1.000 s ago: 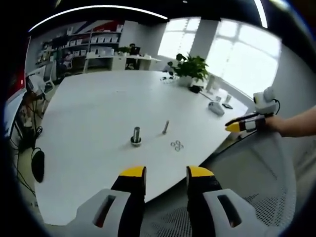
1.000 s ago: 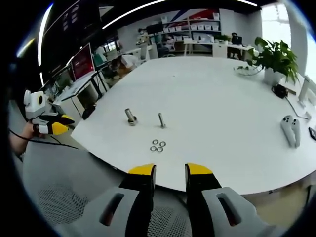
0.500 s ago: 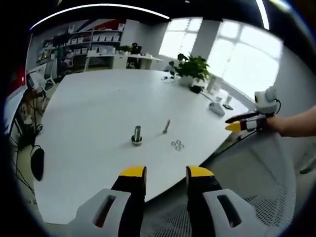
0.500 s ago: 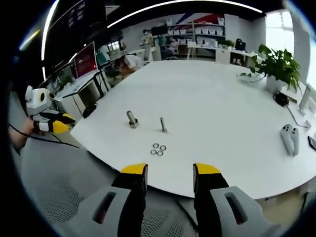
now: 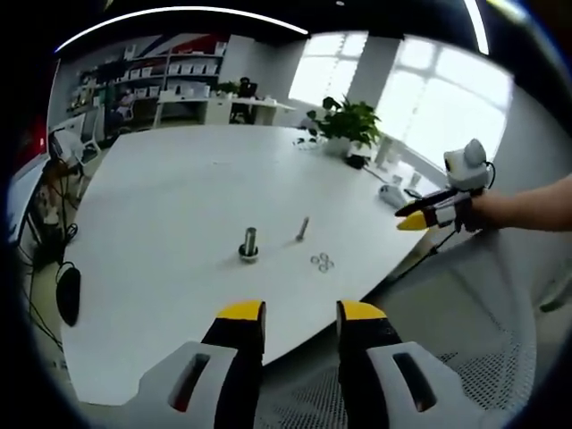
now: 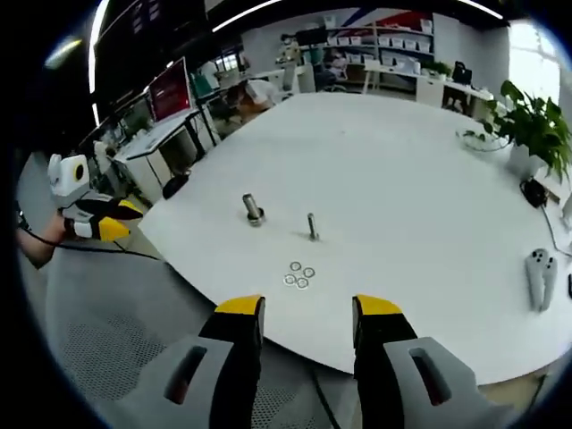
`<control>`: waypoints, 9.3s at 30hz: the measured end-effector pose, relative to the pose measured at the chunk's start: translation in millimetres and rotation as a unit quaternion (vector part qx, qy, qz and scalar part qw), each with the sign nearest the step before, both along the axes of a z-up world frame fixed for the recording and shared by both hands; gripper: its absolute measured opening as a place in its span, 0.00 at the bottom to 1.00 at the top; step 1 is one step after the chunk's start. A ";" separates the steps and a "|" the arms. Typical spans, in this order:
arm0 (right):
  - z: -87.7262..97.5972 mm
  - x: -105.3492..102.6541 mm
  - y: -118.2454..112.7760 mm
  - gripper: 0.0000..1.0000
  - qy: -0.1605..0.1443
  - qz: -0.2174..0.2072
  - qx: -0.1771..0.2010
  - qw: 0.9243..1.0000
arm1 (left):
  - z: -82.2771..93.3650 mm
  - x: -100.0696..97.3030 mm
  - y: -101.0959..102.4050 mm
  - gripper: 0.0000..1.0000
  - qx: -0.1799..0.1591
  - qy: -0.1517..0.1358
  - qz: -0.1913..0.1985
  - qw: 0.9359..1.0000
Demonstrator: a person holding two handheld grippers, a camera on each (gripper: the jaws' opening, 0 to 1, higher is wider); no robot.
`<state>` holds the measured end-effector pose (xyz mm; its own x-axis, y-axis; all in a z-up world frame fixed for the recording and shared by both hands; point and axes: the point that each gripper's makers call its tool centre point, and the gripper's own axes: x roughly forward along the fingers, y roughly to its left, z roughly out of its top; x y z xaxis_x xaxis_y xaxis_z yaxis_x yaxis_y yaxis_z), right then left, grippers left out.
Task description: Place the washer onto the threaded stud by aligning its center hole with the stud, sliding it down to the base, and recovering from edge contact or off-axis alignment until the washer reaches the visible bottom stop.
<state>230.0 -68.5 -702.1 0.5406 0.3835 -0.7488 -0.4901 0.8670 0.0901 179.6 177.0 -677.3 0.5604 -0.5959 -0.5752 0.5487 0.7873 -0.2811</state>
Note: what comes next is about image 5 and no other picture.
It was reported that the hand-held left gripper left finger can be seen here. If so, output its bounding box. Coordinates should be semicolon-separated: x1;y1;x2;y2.
133;299;268;429

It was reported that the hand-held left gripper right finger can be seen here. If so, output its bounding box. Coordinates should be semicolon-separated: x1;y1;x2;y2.
336;299;484;429

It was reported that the large threaded metal stud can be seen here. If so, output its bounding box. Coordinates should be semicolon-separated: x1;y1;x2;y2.
237;226;263;265

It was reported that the small threaded metal stud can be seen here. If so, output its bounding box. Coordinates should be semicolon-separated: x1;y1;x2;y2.
293;215;312;243

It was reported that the person's right hand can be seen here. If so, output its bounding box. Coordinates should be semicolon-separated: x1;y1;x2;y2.
455;189;500;233

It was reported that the white handheld device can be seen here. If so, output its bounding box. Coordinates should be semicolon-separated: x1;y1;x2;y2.
378;182;406;207

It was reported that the mesh office chair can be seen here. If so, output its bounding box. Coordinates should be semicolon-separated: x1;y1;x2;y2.
263;240;564;429

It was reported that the potted green plant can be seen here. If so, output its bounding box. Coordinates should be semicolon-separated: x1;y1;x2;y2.
307;95;382;158

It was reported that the ceiling light strip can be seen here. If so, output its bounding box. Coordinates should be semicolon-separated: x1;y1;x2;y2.
462;0;491;55
53;4;309;54

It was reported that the black oval object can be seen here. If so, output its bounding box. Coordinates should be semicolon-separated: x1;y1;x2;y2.
55;262;84;327

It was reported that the long white background desk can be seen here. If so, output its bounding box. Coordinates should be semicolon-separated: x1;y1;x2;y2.
156;91;296;126

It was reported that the grey office chair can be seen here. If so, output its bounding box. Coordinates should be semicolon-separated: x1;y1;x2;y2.
78;109;105;156

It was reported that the shelf with white bins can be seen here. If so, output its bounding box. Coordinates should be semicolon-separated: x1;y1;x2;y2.
66;42;227;108

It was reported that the large red-screen monitor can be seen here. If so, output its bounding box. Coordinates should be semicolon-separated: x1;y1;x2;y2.
17;114;50;166

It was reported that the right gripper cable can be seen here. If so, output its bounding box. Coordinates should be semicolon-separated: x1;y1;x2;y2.
387;159;498;283

